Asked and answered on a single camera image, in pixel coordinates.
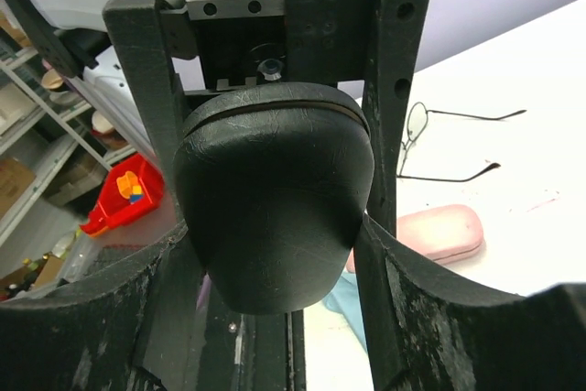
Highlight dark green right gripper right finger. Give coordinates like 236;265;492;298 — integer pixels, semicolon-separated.
354;218;585;390

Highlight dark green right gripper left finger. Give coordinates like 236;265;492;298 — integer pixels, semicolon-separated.
1;223;201;390

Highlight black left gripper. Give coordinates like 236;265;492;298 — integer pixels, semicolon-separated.
103;0;429;226

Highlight light blue cleaning cloth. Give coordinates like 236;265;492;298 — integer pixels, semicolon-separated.
322;272;367;351

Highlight black glasses case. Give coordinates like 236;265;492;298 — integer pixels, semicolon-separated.
173;82;374;315

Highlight thin wire-frame glasses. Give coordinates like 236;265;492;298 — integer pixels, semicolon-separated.
396;102;526;183

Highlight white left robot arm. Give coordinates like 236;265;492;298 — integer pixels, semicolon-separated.
1;0;429;390

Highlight pink glasses case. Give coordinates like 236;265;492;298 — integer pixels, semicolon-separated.
345;203;484;273

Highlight red storage bin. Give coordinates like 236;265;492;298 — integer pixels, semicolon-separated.
80;154;165;237

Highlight metal storage shelf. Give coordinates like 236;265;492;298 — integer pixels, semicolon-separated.
0;0;138;245

